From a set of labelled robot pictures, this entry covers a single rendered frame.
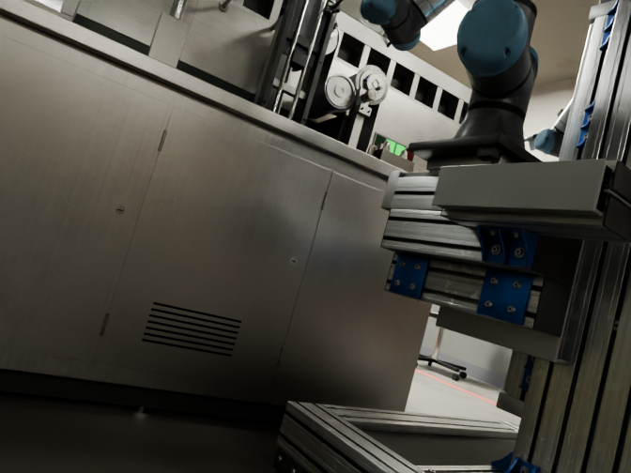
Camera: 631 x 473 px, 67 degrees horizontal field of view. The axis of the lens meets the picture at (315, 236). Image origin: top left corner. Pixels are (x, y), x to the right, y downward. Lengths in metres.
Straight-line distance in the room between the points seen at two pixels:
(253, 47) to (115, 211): 1.06
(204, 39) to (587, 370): 1.67
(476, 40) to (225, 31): 1.30
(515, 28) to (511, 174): 0.28
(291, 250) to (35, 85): 0.75
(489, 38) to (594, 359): 0.58
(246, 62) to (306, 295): 1.03
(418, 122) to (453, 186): 1.64
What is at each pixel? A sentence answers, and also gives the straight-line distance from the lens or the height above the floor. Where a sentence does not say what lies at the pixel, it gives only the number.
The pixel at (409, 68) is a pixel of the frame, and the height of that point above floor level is 1.58.
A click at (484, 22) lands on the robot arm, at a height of 0.99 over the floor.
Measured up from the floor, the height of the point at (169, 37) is 1.10.
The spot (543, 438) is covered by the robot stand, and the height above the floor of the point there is 0.32.
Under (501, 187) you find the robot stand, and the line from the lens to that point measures 0.76.
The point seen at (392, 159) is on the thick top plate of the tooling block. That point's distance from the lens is 1.87.
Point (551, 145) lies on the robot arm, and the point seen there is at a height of 1.09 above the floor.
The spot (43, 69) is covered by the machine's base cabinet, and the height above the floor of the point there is 0.78.
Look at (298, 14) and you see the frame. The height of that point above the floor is 1.30.
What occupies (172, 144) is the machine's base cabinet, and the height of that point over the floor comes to 0.72.
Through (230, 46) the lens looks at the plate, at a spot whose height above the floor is 1.28.
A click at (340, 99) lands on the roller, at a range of 1.82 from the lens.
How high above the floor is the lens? 0.49
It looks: 5 degrees up
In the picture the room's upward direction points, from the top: 16 degrees clockwise
